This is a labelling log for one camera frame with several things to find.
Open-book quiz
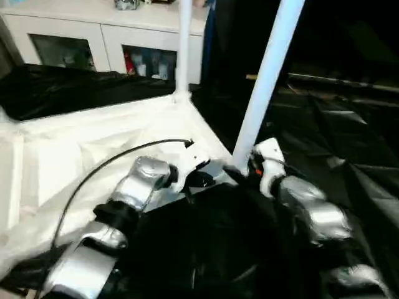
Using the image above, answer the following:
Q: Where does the black box gold label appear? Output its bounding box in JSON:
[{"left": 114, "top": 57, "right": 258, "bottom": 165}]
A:
[{"left": 201, "top": 0, "right": 294, "bottom": 92}]

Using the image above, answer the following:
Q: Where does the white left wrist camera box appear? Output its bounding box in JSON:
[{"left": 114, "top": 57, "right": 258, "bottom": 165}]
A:
[{"left": 173, "top": 145, "right": 212, "bottom": 193}]

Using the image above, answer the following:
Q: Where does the white plastic table top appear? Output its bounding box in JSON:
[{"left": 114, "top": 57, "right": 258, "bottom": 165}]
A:
[{"left": 0, "top": 89, "right": 238, "bottom": 272}]

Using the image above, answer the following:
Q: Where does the black left wrist camera cable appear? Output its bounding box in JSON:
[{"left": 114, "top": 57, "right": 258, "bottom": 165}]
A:
[{"left": 33, "top": 138, "right": 195, "bottom": 299}]

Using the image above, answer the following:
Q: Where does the grey ornament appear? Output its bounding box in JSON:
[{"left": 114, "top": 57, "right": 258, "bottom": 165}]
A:
[{"left": 114, "top": 0, "right": 142, "bottom": 11}]

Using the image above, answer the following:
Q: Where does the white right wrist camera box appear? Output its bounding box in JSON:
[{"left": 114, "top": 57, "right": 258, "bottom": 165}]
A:
[{"left": 250, "top": 137, "right": 287, "bottom": 199}]

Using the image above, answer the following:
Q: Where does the dark metal rod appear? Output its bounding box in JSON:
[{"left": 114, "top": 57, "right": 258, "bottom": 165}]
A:
[{"left": 287, "top": 72, "right": 399, "bottom": 95}]

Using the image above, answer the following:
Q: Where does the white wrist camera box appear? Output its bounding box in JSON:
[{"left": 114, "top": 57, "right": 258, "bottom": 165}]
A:
[
  {"left": 250, "top": 137, "right": 287, "bottom": 199},
  {"left": 173, "top": 145, "right": 212, "bottom": 193}
]

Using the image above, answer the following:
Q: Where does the black plastic mat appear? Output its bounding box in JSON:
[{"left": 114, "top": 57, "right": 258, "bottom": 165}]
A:
[{"left": 0, "top": 62, "right": 399, "bottom": 299}]

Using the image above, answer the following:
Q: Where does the white glass-door cabinet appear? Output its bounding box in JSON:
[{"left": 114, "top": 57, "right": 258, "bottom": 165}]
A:
[{"left": 0, "top": 0, "right": 210, "bottom": 85}]

